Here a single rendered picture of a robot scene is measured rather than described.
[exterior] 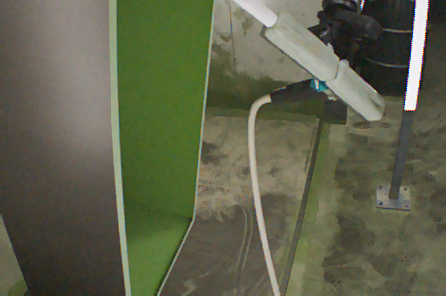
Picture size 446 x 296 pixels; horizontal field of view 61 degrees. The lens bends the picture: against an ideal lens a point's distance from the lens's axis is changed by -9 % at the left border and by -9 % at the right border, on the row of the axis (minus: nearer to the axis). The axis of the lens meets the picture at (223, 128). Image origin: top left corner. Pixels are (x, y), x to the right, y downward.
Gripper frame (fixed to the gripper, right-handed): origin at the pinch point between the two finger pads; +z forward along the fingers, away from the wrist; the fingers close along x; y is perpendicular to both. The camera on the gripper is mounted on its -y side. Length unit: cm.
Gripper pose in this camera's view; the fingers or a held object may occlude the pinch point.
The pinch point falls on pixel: (329, 87)
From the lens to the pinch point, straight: 79.0
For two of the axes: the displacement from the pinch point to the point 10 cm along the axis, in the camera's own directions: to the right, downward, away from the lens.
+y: -5.8, 0.7, 8.1
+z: -3.2, 8.9, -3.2
